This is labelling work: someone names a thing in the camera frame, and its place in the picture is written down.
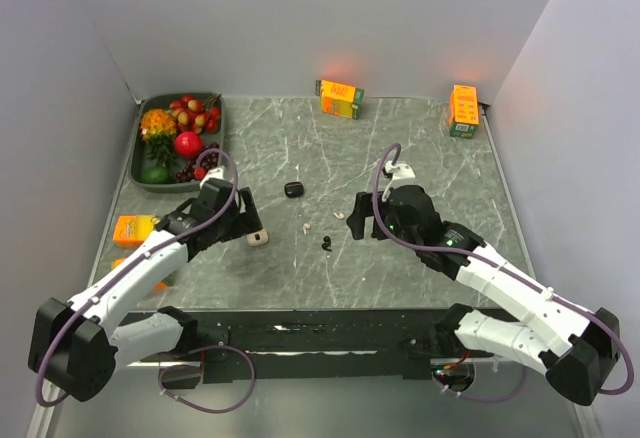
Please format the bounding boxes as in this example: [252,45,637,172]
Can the dark purple grape bunch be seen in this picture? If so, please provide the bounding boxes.
[175,153,218,183]

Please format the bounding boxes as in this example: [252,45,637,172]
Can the black earbuds pair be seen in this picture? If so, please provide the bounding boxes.
[321,235,333,253]

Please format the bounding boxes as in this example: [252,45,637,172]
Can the orange juice box left upper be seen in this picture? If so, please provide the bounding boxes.
[112,215,160,249]

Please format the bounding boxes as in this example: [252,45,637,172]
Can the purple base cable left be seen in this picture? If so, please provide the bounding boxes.
[158,343,257,415]

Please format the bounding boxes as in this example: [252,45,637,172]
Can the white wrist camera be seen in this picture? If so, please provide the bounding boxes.
[199,166,226,187]
[382,160,416,202]

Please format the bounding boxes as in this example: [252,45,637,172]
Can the orange juice box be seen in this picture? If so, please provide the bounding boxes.
[112,215,160,249]
[111,258,176,291]
[315,79,365,120]
[447,84,480,138]

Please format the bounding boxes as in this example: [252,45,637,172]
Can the red cherry bunch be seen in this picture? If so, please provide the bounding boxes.
[169,94,222,135]

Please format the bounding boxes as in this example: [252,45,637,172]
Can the orange yellow flower pineapple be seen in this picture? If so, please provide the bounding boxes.
[139,109,177,168]

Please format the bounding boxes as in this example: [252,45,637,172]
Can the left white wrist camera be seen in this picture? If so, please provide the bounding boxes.
[199,166,226,187]

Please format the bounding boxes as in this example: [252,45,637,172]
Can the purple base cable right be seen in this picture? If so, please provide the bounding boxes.
[432,367,528,404]

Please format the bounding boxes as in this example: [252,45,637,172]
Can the orange juice box back right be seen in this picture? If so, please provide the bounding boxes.
[447,84,480,138]

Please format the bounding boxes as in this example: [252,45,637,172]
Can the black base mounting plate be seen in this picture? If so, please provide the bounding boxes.
[134,307,494,384]

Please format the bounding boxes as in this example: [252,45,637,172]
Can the dark grey fruit tray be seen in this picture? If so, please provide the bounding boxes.
[129,92,225,193]

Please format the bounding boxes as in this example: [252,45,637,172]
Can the red apple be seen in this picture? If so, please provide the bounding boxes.
[174,131,205,159]

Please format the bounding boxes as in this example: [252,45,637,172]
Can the black earbud charging case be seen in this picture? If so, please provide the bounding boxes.
[283,181,305,199]

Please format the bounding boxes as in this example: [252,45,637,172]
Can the orange juice box back centre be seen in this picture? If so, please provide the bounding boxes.
[315,79,365,120]

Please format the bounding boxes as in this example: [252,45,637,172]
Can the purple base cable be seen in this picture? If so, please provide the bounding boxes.
[158,343,257,415]
[432,367,528,404]

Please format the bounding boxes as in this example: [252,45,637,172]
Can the orange juice box left lower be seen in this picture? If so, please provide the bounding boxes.
[111,258,176,291]

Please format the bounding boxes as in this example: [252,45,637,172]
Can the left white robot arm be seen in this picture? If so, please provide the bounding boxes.
[28,178,263,407]

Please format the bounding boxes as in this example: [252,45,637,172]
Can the green avocado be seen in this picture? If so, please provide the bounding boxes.
[139,166,173,185]

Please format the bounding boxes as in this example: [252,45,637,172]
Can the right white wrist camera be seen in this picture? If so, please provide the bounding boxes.
[382,160,416,202]

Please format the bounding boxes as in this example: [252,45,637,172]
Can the beige earbud charging case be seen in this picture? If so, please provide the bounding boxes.
[246,229,269,247]

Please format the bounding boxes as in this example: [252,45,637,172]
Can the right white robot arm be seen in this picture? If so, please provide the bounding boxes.
[346,185,629,406]

